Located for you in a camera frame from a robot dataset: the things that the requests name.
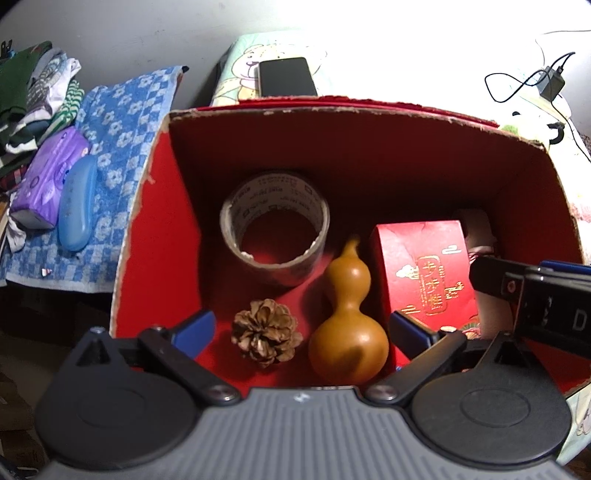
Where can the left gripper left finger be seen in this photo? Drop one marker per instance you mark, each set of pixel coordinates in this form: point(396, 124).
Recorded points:
point(172, 353)

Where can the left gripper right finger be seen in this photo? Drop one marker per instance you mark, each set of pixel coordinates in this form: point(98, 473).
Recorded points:
point(430, 352)

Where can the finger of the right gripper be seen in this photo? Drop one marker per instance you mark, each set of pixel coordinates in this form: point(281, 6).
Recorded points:
point(566, 268)
point(503, 279)

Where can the red envelope packet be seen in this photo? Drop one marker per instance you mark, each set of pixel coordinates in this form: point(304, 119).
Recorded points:
point(422, 270)

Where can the orange gourd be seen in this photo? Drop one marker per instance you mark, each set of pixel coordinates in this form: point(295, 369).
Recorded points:
point(349, 348)

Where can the brown pine cone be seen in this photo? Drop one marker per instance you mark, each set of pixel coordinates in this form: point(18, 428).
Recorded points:
point(266, 332)

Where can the brown packing tape roll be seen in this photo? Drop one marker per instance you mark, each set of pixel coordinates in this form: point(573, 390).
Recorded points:
point(276, 224)

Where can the green caterpillar plush toy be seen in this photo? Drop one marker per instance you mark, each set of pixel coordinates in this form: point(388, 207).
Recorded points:
point(547, 134)

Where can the blue glasses case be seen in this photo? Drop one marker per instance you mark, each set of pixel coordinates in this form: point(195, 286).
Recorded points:
point(75, 217)

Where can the red cardboard box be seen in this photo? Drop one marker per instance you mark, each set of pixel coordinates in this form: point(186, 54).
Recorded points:
point(373, 163)

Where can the black charger adapter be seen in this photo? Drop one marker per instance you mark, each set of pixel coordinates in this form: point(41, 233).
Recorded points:
point(551, 83)

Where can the purple tissue pack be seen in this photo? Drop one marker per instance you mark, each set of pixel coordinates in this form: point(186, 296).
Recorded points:
point(35, 205)

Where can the blue checkered towel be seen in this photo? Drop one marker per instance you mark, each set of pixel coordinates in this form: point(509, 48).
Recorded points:
point(120, 123)

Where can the black smartphone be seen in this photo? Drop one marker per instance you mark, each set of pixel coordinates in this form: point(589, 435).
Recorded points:
point(286, 77)

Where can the pile of folded clothes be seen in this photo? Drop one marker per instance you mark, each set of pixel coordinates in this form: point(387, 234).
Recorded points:
point(40, 96)

